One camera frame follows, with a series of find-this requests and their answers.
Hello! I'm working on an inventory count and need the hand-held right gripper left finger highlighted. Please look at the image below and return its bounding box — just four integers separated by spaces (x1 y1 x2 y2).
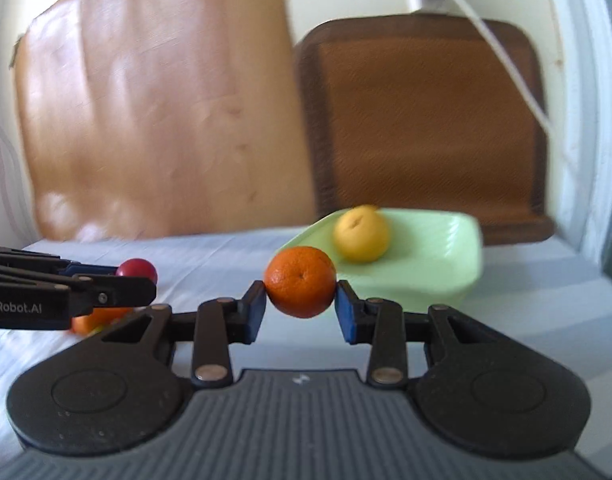
98 280 267 390

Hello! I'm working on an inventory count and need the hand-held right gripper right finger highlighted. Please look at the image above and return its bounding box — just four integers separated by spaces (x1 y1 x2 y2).
335 280 494 390

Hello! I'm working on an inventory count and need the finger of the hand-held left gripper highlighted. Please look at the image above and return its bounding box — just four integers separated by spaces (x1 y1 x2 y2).
0 276 158 320
0 246 121 281

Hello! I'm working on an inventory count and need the small red tomato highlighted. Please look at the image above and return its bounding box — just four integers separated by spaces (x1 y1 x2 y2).
117 258 158 286

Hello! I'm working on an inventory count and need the small orange tomato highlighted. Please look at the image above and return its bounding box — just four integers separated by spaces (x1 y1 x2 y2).
70 306 135 336

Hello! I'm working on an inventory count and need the orange mandarin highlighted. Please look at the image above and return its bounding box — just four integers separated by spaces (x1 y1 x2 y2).
264 246 337 319

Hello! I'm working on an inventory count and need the yellow mango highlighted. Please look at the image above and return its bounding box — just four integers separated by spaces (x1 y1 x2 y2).
333 204 391 264

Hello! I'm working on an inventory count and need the light green plastic basket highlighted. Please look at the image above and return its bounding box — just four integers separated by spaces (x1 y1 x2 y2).
277 208 484 313

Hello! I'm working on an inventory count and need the brown woven seat mat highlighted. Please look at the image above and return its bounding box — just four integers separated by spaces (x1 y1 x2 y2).
293 14 557 247

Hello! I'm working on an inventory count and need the white power cable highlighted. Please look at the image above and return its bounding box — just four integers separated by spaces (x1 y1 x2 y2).
420 0 557 137

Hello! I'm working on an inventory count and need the white window frame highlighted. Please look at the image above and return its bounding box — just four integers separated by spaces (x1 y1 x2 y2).
538 0 612 283

